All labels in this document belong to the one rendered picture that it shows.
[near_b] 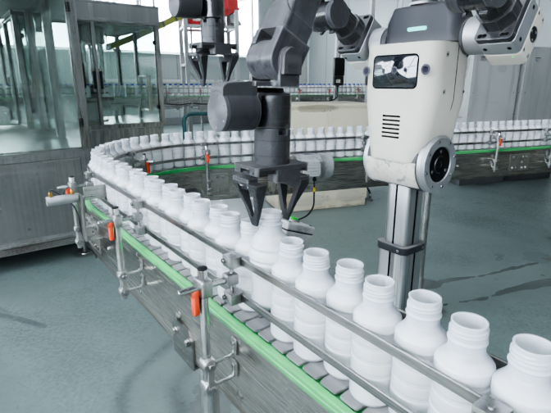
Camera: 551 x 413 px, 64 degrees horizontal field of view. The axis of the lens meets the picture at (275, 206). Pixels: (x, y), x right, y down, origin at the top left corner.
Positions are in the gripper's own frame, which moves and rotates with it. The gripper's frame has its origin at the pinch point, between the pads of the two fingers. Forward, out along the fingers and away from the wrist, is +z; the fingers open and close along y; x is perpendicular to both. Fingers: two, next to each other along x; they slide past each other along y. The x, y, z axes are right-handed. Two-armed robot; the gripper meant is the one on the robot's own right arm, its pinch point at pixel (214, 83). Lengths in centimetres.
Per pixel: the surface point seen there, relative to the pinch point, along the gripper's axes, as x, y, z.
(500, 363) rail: 81, 12, 28
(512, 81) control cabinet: -206, -581, 0
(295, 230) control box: 32.6, 0.2, 29.6
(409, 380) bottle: 74, 18, 32
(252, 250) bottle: 44, 18, 26
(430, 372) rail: 78, 19, 28
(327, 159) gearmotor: -64, -100, 38
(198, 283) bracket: 40, 27, 31
